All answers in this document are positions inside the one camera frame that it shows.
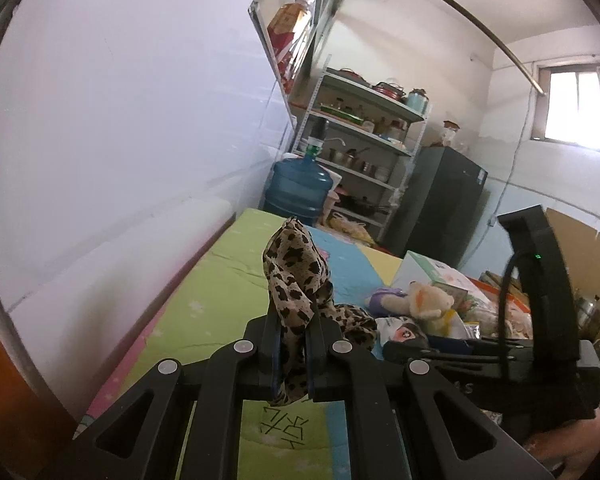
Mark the curved metal rod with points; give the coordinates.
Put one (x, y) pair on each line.
(517, 64)

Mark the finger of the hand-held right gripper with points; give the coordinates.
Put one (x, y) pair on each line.
(405, 350)

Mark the pink plastic container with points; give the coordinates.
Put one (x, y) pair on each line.
(332, 201)

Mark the brown cardboard sheet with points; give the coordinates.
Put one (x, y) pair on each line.
(590, 245)

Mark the purple plush toy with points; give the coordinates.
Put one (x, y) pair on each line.
(385, 301)

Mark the green tray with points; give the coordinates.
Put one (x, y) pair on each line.
(340, 111)

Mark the cartoon face plush doll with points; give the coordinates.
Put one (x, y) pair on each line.
(405, 332)

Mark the blue water jug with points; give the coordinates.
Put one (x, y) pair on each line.
(295, 185)

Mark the white cardboard box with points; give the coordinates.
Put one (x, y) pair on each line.
(430, 267)

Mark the orange shallow box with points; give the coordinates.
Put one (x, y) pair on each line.
(505, 296)

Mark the red cooking pot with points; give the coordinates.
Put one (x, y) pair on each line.
(390, 89)

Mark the person's right forearm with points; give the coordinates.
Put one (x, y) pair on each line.
(580, 445)

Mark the leopard print scarf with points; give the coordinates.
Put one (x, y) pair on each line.
(292, 260)

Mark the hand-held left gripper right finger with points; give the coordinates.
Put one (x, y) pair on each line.
(308, 360)

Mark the black water pump dispenser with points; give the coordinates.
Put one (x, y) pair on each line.
(316, 135)

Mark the glass jar with lid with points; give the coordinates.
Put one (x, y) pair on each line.
(450, 132)

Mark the barred window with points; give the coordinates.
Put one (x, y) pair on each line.
(575, 105)

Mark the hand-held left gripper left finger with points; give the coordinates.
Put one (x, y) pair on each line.
(275, 360)

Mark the teal canister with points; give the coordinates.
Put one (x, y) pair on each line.
(417, 101)

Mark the colourful cartoon bed sheet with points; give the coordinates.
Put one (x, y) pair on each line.
(220, 280)

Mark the sliding wall window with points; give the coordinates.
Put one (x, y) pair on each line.
(310, 50)

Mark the white metal shelf rack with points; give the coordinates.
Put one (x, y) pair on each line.
(360, 130)

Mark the cream plush bear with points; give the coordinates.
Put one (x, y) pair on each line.
(427, 300)

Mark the black frying pan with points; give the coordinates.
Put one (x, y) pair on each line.
(360, 205)

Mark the dark grey fridge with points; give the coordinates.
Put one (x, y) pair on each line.
(430, 200)

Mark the red lidded pan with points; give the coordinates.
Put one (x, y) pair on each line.
(352, 73)

